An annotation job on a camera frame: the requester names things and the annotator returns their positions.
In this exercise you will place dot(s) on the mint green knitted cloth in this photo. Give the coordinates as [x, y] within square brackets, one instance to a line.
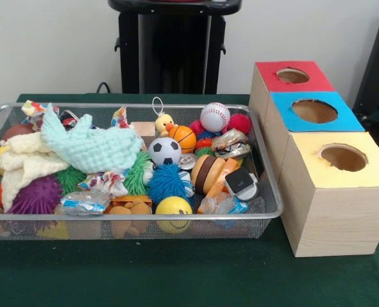
[90, 147]

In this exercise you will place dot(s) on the wooden box with three holes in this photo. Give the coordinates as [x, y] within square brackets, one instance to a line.
[336, 217]

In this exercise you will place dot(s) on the small orange basketball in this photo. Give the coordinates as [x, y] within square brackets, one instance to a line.
[184, 137]

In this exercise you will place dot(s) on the black and white soccer ball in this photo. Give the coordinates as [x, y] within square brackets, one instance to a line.
[165, 150]

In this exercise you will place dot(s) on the toy hamburger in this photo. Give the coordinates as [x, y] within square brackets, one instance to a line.
[208, 172]

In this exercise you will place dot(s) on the blue fuzzy puffer ball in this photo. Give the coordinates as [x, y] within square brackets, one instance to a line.
[168, 182]

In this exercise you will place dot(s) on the yellow duck plush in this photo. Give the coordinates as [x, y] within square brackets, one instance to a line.
[163, 123]

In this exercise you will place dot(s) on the white baseball with red stitching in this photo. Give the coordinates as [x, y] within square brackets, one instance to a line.
[214, 117]

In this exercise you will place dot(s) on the yellow smiley ball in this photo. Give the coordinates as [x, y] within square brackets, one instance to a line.
[171, 206]

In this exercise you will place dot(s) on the purple spiky ball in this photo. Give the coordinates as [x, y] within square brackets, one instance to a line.
[39, 195]

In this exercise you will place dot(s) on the cream knitted cloth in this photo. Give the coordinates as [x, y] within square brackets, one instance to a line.
[23, 172]

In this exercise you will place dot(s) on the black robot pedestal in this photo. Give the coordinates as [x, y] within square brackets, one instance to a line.
[170, 57]

